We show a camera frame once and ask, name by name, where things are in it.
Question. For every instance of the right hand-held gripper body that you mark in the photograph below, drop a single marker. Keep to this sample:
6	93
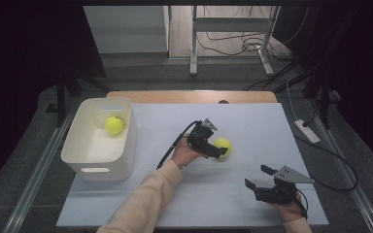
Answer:
280	193

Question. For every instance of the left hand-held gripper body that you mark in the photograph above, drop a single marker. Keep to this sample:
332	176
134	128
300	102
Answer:
200	137

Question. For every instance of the yellow tennis ball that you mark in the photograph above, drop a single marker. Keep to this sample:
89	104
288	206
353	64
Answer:
224	144
114	125

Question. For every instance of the white plastic bin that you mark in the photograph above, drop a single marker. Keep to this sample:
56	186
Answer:
94	152

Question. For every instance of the person's right hand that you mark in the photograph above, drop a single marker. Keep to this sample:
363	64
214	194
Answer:
289	210

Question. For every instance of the person's left hand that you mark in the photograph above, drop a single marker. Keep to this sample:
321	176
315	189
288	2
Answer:
183	153

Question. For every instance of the wooden table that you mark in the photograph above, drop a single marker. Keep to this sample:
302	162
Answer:
191	97

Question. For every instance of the white table mat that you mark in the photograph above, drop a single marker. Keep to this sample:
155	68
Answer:
207	194

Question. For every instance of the white power strip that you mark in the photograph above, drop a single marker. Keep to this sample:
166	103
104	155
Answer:
307	131

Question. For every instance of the black metal stand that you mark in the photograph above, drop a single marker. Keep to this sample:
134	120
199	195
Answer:
323	97

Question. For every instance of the white cabinet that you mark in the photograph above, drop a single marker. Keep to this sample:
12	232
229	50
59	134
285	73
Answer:
126	30

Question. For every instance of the black tripod stand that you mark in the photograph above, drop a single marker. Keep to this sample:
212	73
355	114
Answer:
61	97

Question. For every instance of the metal floor rail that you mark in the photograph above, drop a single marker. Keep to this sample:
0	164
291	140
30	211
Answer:
356	191
32	181

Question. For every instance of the white metal desk frame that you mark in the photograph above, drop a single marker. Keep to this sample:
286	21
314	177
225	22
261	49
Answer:
231	24

